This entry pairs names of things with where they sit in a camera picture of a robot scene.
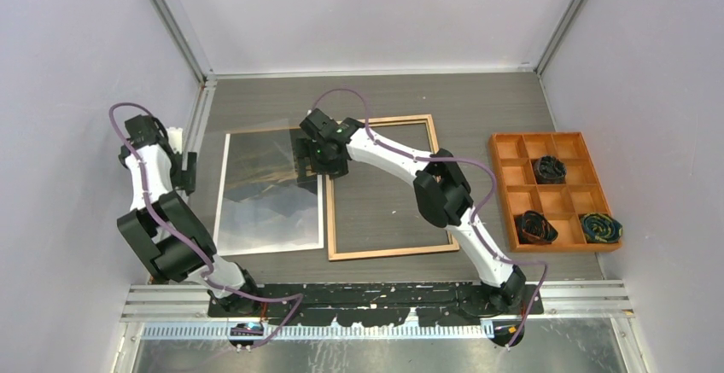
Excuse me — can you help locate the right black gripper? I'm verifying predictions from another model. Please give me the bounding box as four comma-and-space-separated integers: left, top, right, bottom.
294, 138, 348, 183

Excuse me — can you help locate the clear acrylic sheet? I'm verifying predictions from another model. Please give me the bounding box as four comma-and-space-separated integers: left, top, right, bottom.
197, 119, 312, 195

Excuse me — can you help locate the landscape photo print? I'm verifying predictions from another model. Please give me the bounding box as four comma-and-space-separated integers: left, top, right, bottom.
212, 127, 326, 258

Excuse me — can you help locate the wooden picture frame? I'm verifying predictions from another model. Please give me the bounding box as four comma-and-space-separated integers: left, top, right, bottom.
296, 114, 460, 262

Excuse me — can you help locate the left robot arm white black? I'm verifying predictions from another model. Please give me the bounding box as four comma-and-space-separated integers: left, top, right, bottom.
117, 114, 262, 317

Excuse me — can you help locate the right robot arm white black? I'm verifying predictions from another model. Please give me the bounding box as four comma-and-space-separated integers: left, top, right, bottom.
299, 108, 526, 314

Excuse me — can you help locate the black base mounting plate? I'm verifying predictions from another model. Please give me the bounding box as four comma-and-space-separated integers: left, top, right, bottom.
207, 281, 546, 329

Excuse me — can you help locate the dark red rolled tie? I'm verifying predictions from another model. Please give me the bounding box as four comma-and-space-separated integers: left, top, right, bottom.
514, 210, 559, 245

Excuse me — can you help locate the orange compartment tray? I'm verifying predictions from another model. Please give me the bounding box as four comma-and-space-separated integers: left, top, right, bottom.
488, 132, 622, 253

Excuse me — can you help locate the black rolled tie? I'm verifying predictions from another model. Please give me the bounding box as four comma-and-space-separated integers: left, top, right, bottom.
532, 155, 567, 184

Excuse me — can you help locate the blue yellow rolled tie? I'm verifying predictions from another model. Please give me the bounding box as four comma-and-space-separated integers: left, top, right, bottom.
579, 213, 623, 244

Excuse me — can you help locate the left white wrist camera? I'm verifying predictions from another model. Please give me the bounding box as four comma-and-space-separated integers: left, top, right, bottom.
166, 127, 184, 154

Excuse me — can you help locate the aluminium front rail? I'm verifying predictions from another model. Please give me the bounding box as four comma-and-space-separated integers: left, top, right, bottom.
121, 280, 634, 345

